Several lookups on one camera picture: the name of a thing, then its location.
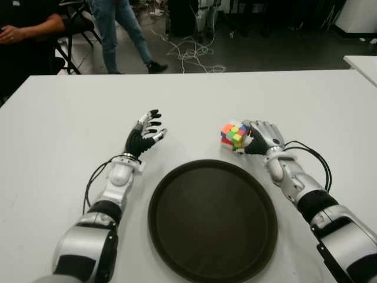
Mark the black office chair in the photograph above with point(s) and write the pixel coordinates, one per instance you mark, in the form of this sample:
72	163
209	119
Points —
79	20

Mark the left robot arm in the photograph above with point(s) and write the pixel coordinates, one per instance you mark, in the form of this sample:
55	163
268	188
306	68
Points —
115	177

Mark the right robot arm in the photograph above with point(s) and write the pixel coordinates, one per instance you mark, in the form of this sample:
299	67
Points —
294	179

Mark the white humanoid robot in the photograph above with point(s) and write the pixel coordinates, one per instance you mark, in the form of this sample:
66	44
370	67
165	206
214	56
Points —
203	14

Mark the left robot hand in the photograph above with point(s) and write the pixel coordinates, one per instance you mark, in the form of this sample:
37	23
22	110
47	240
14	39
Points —
138	141

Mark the seated person black shirt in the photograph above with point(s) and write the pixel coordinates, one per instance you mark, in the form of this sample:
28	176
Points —
32	31

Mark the dark brown round plate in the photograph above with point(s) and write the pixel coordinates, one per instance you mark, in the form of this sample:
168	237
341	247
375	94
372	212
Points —
212	224

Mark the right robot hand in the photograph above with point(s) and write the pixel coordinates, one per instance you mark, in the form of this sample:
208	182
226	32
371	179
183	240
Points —
268	135

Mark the multicolour Rubik's cube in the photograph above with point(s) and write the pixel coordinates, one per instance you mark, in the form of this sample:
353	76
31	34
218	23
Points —
232	132

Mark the standing person blue jeans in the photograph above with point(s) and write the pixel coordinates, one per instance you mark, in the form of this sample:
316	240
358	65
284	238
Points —
109	35

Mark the white side table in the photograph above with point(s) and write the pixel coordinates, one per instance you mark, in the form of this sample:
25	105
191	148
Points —
365	66

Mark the black equipment case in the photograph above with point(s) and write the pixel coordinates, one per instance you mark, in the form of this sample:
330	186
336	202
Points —
181	17

